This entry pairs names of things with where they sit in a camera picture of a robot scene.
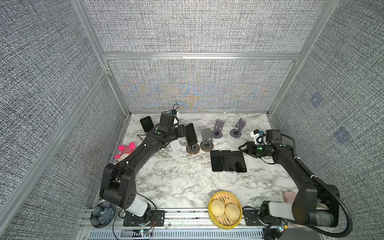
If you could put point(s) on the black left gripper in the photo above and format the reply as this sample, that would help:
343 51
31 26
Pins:
181 134

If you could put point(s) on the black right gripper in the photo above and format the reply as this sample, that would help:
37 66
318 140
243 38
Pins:
249 148

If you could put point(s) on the black phone with purple edge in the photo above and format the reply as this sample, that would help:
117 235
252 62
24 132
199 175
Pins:
228 161

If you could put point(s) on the right arm mounting base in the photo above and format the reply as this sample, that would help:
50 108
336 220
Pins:
252 217

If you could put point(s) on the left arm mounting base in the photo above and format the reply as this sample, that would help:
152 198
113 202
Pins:
154 218

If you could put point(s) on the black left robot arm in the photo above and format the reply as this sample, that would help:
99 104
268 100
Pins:
118 184

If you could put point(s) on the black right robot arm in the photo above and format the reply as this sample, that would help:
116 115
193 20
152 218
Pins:
313 205

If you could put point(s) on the black phone on wooden stand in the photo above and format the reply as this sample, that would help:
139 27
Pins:
190 134

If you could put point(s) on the purple right phone stand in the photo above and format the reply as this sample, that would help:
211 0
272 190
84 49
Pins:
236 132

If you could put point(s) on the white folding phone stand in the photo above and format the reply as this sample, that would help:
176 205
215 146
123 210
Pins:
175 145

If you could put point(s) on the wooden base phone stand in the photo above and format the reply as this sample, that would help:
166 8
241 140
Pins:
193 150

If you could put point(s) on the wooden base grey plate stand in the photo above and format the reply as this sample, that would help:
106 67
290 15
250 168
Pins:
206 144

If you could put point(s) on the purple round phone stand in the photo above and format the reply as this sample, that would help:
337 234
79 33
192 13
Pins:
217 132

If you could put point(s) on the pink phone case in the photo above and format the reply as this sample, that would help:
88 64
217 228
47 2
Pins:
289 197

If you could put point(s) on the pink striped plush toy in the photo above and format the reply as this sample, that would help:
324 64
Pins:
124 151

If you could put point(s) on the right steamed bun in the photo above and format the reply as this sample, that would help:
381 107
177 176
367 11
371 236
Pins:
232 212

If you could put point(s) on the steamed bun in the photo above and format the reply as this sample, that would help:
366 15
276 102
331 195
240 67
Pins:
232 212
218 208

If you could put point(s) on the left steamed bun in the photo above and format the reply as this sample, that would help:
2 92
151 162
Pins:
218 208

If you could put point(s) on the yellow bamboo steamer basket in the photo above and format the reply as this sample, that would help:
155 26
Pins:
222 222

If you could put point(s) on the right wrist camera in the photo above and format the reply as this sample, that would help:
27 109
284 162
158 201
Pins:
258 137

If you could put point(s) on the aluminium front rail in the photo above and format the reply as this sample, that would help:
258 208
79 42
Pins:
179 224

